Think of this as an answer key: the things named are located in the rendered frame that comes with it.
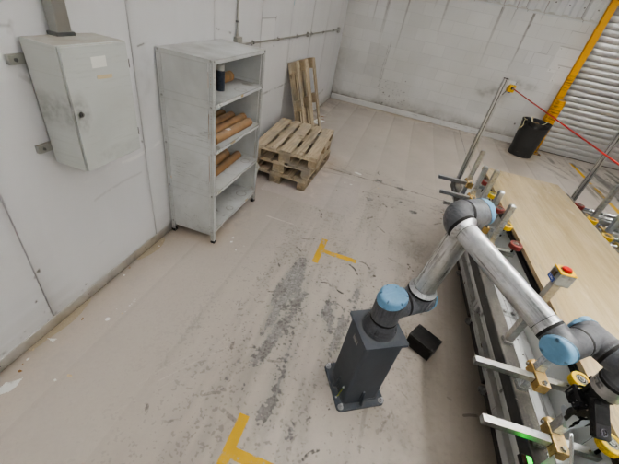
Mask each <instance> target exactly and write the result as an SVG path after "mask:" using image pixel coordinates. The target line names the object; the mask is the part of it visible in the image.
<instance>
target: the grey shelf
mask: <svg viewBox="0 0 619 464"><path fill-rule="evenodd" d="M155 52H156V61H157V71H158V89H159V99H160V108H161V118H162V128H163V137H164V146H165V157H166V166H167V175H168V185H169V203H170V212H171V223H172V230H175V231H176V230H177V229H178V227H177V226H175V222H176V225H179V226H184V227H187V228H190V229H192V230H195V231H198V232H201V233H204V234H206V235H209V236H211V240H210V242H211V243H214V244H215V243H216V232H217V230H218V229H219V228H220V227H221V226H222V225H223V223H224V222H225V221H226V220H227V219H228V218H230V217H231V216H232V215H233V214H235V213H236V212H237V211H238V210H239V208H240V207H241V206H242V205H243V204H244V203H245V202H246V201H247V200H248V199H249V198H250V197H251V202H254V201H255V199H254V195H255V183H256V171H257V159H258V148H259V136H260V124H261V112H262V101H263V78H264V66H265V55H266V50H265V49H261V48H257V47H252V46H249V45H245V44H241V43H237V42H233V41H226V40H222V39H219V40H210V41H195V42H186V43H178V44H169V45H160V46H155ZM261 58H262V63H261ZM224 63H225V72H226V71H231V72H232V73H233V74H234V79H233V80H232V81H230V82H227V83H225V91H217V90H216V65H217V64H224ZM260 71H261V76H260ZM210 77H211V78H210ZM210 80H211V81H210ZM210 84H211V85H210ZM259 84H260V85H259ZM258 97H259V102H258ZM218 110H224V111H225V112H226V113H227V112H229V111H233V112H234V113H235V116H236V115H238V114H240V113H242V112H243V113H245V114H246V116H247V118H251V120H252V125H251V126H249V127H248V128H246V129H244V130H242V131H240V132H239V133H236V134H234V135H232V136H231V137H229V138H228V139H226V140H224V141H223V142H221V143H219V144H217V145H216V111H218ZM257 110H258V115H257ZM259 112H260V113H259ZM208 114H209V131H208ZM259 114H260V115H259ZM211 124H212V125H211ZM211 134H212V135H211ZM255 135H256V141H255ZM211 137H212V138H211ZM211 140H212V141H211ZM254 147H255V153H254ZM226 148H227V149H228V151H229V153H230V154H233V153H234V152H235V151H240V153H241V157H240V158H239V159H238V160H236V161H235V162H234V163H233V164H231V165H230V166H229V167H228V168H226V169H225V170H224V171H223V172H221V173H220V174H219V175H218V176H216V155H217V154H219V153H220V152H222V151H223V150H225V149H226ZM211 159H212V160H211ZM255 163H256V164H255ZM211 164H212V165H211ZM209 167H210V182H209ZM254 171H255V172H254ZM211 173H212V174H211ZM252 173H253V178H252ZM254 173H255V174H254ZM211 175H212V176H211ZM254 175H255V176H254ZM251 186H252V189H251ZM253 186H254V187H253ZM252 195H253V196H252ZM212 234H213V235H212Z"/></svg>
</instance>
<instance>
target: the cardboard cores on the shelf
mask: <svg viewBox="0 0 619 464"><path fill-rule="evenodd" d="M233 79H234V74H233V73H232V72H231V71H226V72H225V83H227V82H230V81H232V80H233ZM251 125H252V120H251V118H247V116H246V114H245V113H243V112H242V113H240V114H238V115H236V116H235V113H234V112H233V111H229V112H227V113H226V112H225V111H224V110H218V111H216V145H217V144H219V143H221V142H223V141H224V140H226V139H228V138H229V137H231V136H232V135H234V134H236V133H239V132H240V131H242V130H244V129H246V128H248V127H249V126H251ZM240 157H241V153H240V151H235V152H234V153H233V154H230V153H229V151H228V149H227V148H226V149H225V150H223V151H222V152H220V153H219V154H217V155H216V176H218V175H219V174H220V173H221V172H223V171H224V170H225V169H226V168H228V167H229V166H230V165H231V164H233V163H234V162H235V161H236V160H238V159H239V158H240Z"/></svg>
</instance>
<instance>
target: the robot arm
mask: <svg viewBox="0 0 619 464"><path fill-rule="evenodd" d="M495 219H496V208H495V206H494V204H493V203H492V202H491V201H489V200H487V199H484V198H476V199H468V200H458V201H455V202H453V203H451V204H450V205H449V206H448V207H447V209H446V210H445V212H444V215H443V225H444V228H445V230H446V234H445V235H444V237H443V239H442V240H441V241H440V242H439V244H438V246H437V247H436V249H435V250H434V252H433V254H432V255H431V257H430V258H429V260H428V261H427V263H426V265H425V266H424V268H423V270H422V271H421V273H419V275H418V276H417V277H415V278H413V279H412V280H411V281H410V282H409V284H408V285H407V286H406V287H400V286H399V285H397V284H387V285H384V286H383V287H382V288H381V289H380V290H379V292H378V294H377V297H376V299H375V302H374V304H373V307H372V309H371V311H369V313H368V314H367V315H366V316H365V317H364V318H363V321H362V326H363V329H364V331H365V333H366V334H367V335H368V336H369V337H370V338H372V339H373V340H375V341H378V342H389V341H391V340H393V338H394V337H395V335H396V333H397V323H398V321H399V319H401V318H405V317H408V316H412V315H415V314H419V313H423V312H428V311H430V310H432V309H434V308H435V307H436V305H437V303H438V297H437V289H438V287H439V286H440V284H441V283H442V282H443V280H444V279H445V278H446V276H447V275H448V274H449V272H450V270H451V269H452V268H453V266H454V265H455V264H456V262H457V261H458V260H459V258H460V257H461V255H462V254H463V252H465V251H466V250H467V252H468V253H469V254H470V255H471V257H472V258H473V259H474V260H475V262H476V263H477V264H478V265H479V266H480V268H481V269H482V270H483V271H484V273H485V274H486V275H487V276H488V278H489V279H490V280H491V281H492V282H493V284H494V285H495V286H496V288H497V289H498V290H499V291H500V292H501V294H502V295H503V296H504V297H505V298H506V300H507V301H508V302H509V303H510V305H511V306H513V307H514V309H515V310H516V311H517V312H518V314H519V315H520V316H521V317H522V319H523V320H524V321H525V322H526V323H527V325H528V326H529V327H530V328H531V330H532V331H533V332H534V335H535V336H536V337H537V338H538V340H539V349H540V351H541V353H542V355H543V356H544V357H545V358H546V359H547V360H548V361H550V362H551V363H553V364H556V365H573V364H575V363H577V362H578V361H579V360H582V359H584V358H586V357H589V356H591V357H592V358H593V359H594V360H595V361H597V362H598V363H599V364H600V365H601V366H602V369H601V370H600V371H599V372H598V373H597V374H595V375H594V376H590V377H588V379H589V381H590V383H588V384H587V385H586V386H582V385H577V384H573V385H572V386H570V387H569V388H568V389H567V390H565V393H566V398H567V401H568V403H571V405H572V406H570V407H569V408H568V407H567V406H566V405H564V404H563V405H562V406H561V411H562V415H563V420H562V425H563V427H565V428H569V429H572V428H579V427H583V426H585V427H586V426H590V435H591V436H592V437H594V438H596V439H600V440H602V441H606V442H611V441H612V433H611V416H610V405H614V404H615V405H619V340H618V339H617V338H615V337H614V336H613V335H612V334H611V333H610V332H608V331H607V330H606V329H605V328H604V327H602V326H601V325H600V324H599V323H598V322H597V321H596V320H594V319H592V318H590V317H588V316H582V317H579V318H578V319H574V320H572V321H571V322H569V323H568V324H567V325H566V324H565V322H564V321H563V320H561V319H560V318H559V317H558V316H557V315H556V314H555V313H554V312H553V310H552V309H551V308H550V307H549V306H548V305H547V304H546V303H545V302H544V301H543V299H542V298H541V297H540V296H539V295H538V294H537V293H536V292H535V291H534V289H533V288H532V287H531V286H530V285H529V284H528V283H527V282H526V280H525V279H524V278H523V277H522V276H521V275H520V274H519V273H518V271H517V270H516V269H515V268H514V267H513V266H512V265H511V264H510V263H509V261H508V260H507V259H506V258H505V257H504V256H503V255H502V254H501V252H500V251H499V250H498V249H497V248H496V247H495V246H494V245H493V243H492V242H491V241H490V240H489V239H488V238H487V237H486V236H485V234H484V233H483V232H482V231H481V230H482V229H483V227H484V226H488V225H490V224H492V223H493V222H494V221H495ZM580 387H581V388H580ZM571 388H572V390H570V389H571ZM568 390H570V391H569V392H568Z"/></svg>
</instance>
